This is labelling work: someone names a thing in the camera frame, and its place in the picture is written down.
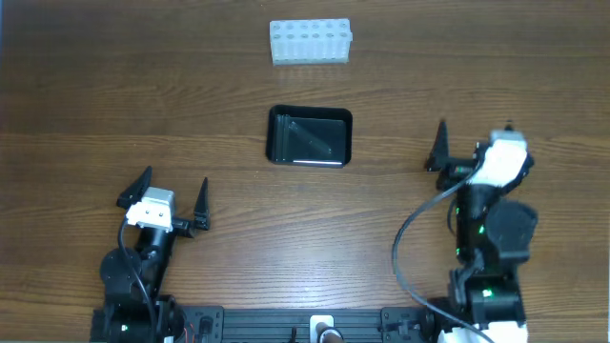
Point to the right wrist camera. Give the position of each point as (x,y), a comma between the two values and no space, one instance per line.
(500,159)

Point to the white test tube rack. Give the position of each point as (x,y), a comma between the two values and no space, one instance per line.
(310,47)

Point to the mounting rail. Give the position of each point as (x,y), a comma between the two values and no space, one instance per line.
(267,324)

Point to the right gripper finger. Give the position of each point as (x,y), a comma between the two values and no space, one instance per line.
(439,152)
(509,127)

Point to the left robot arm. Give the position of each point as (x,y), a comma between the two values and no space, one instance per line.
(128,281)

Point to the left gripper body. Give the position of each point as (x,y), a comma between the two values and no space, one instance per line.
(183,226)

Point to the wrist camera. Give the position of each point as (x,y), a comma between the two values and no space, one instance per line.
(150,209)
(500,159)

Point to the black tray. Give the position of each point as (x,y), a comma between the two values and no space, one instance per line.
(340,133)

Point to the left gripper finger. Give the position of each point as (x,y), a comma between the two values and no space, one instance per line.
(136,190)
(203,209)

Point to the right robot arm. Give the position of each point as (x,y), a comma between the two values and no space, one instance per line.
(495,238)

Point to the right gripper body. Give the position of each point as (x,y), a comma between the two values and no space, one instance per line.
(455,176)

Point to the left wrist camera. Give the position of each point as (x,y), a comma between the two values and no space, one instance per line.
(150,209)

